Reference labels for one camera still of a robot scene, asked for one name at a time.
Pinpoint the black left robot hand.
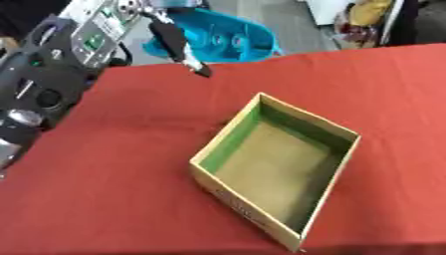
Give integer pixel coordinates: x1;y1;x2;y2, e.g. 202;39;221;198
137;0;215;79

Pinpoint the tan cardboard box green inside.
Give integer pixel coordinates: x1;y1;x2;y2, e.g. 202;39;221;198
188;92;362;253

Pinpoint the blue plastic chair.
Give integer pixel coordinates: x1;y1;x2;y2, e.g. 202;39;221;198
140;7;286;64

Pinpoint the pile of colourful items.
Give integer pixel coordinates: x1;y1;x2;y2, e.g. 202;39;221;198
331;0;397;51

